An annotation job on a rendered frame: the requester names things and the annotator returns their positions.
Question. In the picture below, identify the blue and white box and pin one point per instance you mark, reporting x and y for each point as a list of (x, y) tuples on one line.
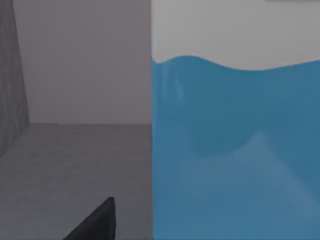
[(235, 140)]

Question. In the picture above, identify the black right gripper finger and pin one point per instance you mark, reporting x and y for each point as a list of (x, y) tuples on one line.
[(100, 222)]

